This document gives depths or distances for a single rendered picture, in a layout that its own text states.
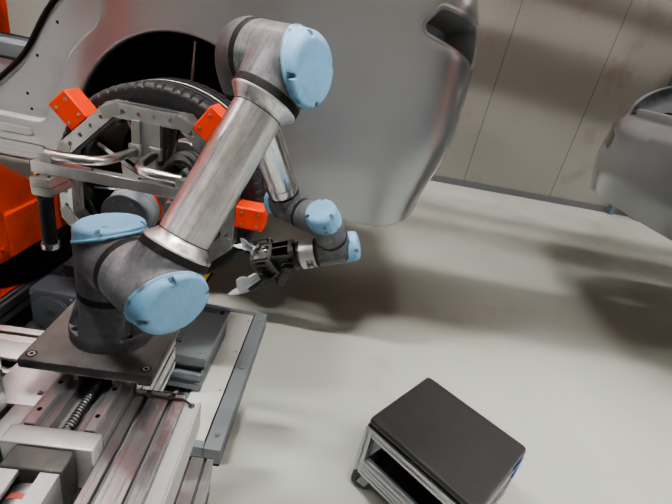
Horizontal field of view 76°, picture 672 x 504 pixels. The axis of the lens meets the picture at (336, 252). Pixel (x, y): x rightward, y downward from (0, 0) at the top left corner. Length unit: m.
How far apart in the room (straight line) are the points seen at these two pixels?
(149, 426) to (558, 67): 5.79
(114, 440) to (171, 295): 0.28
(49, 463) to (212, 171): 0.48
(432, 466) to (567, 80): 5.33
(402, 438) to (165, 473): 0.83
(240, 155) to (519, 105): 5.44
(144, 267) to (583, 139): 6.08
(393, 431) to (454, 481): 0.22
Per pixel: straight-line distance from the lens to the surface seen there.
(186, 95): 1.41
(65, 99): 1.47
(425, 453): 1.45
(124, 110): 1.40
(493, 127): 5.93
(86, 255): 0.80
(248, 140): 0.70
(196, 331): 1.89
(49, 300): 1.86
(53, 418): 0.88
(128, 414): 0.89
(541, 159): 6.27
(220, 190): 0.69
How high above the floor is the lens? 1.38
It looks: 26 degrees down
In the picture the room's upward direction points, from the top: 12 degrees clockwise
